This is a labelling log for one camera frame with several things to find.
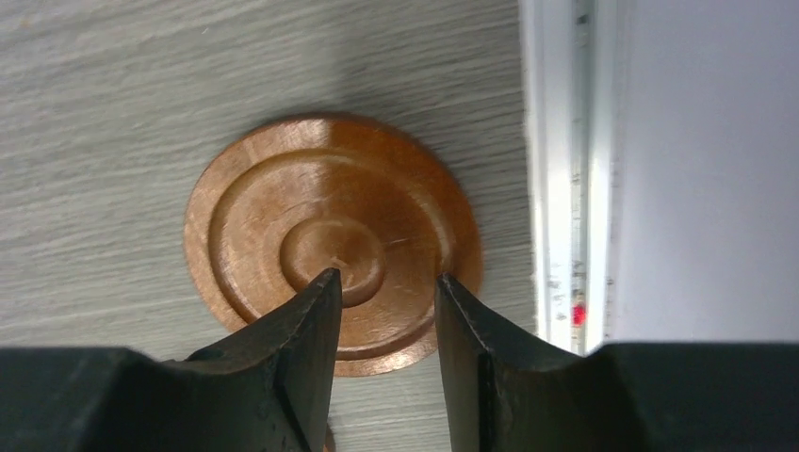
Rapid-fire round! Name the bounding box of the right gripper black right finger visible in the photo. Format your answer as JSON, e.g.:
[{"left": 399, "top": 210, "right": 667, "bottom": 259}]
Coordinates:
[{"left": 435, "top": 274, "right": 798, "bottom": 451}]

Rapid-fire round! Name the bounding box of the brown wooden coaster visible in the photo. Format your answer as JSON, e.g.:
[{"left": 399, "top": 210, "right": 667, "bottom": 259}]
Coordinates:
[{"left": 184, "top": 112, "right": 483, "bottom": 377}]

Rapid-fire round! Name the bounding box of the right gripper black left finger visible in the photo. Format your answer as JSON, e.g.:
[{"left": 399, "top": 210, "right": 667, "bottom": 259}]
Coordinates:
[{"left": 1, "top": 268, "right": 343, "bottom": 451}]

